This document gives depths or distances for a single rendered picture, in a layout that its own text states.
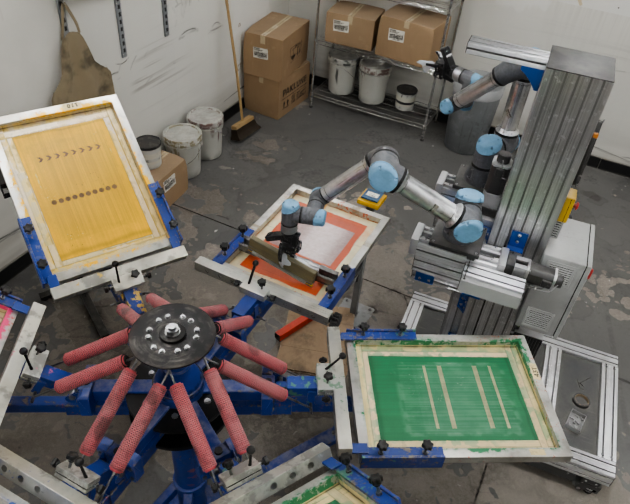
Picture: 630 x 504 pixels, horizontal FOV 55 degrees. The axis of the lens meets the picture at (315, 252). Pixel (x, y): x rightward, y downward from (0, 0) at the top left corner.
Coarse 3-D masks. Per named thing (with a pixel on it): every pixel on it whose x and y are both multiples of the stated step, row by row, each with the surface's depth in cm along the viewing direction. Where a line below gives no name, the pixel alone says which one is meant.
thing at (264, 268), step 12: (300, 204) 333; (276, 228) 315; (300, 228) 317; (312, 228) 318; (264, 240) 307; (300, 252) 302; (240, 264) 293; (252, 264) 293; (264, 264) 294; (276, 276) 288
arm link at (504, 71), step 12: (492, 72) 275; (504, 72) 270; (516, 72) 269; (480, 84) 282; (492, 84) 278; (504, 84) 275; (456, 96) 295; (468, 96) 290; (480, 96) 288; (444, 108) 301; (456, 108) 299
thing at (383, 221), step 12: (288, 192) 334; (300, 192) 338; (276, 204) 325; (336, 204) 330; (348, 204) 330; (264, 216) 317; (360, 216) 328; (372, 216) 324; (384, 216) 324; (252, 228) 308; (384, 228) 320; (372, 240) 308; (360, 252) 300; (228, 264) 287; (348, 264) 293; (288, 288) 278; (312, 300) 273
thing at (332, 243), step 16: (336, 224) 322; (352, 224) 323; (320, 240) 311; (336, 240) 312; (352, 240) 312; (304, 256) 300; (320, 256) 301; (336, 256) 302; (304, 288) 283; (320, 288) 284
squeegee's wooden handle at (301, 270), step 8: (256, 240) 284; (248, 248) 289; (256, 248) 286; (264, 248) 283; (272, 248) 282; (264, 256) 286; (272, 256) 284; (288, 256) 281; (296, 264) 279; (304, 264) 280; (296, 272) 282; (304, 272) 279; (312, 272) 277; (312, 280) 279
